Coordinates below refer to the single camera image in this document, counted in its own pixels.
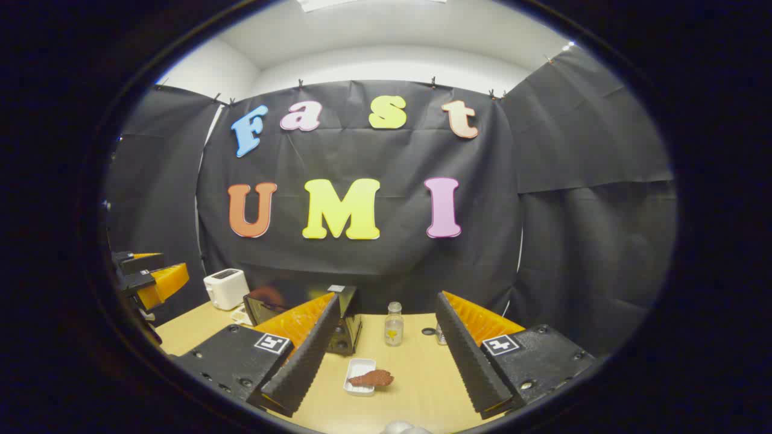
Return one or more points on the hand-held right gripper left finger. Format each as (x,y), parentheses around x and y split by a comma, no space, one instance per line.
(307,361)

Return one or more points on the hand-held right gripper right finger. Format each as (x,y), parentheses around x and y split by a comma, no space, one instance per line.
(467,355)

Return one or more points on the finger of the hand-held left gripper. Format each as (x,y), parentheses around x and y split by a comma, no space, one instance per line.
(136,263)
(166,283)

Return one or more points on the black electric oven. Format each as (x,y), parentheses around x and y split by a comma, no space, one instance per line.
(348,319)

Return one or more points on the brown fried chicken piece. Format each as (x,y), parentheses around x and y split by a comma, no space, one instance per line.
(374,378)

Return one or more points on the white rectangular dish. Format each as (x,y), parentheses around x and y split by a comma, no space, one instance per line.
(356,366)

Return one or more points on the white toaster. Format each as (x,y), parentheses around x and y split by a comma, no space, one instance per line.
(226,289)

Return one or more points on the clear glass bottle yellow label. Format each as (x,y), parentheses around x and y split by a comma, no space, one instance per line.
(394,328)

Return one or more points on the white divided plate of grains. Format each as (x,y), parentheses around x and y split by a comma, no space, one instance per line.
(241,315)

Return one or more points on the ceiling light panel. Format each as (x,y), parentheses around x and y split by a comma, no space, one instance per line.
(319,3)

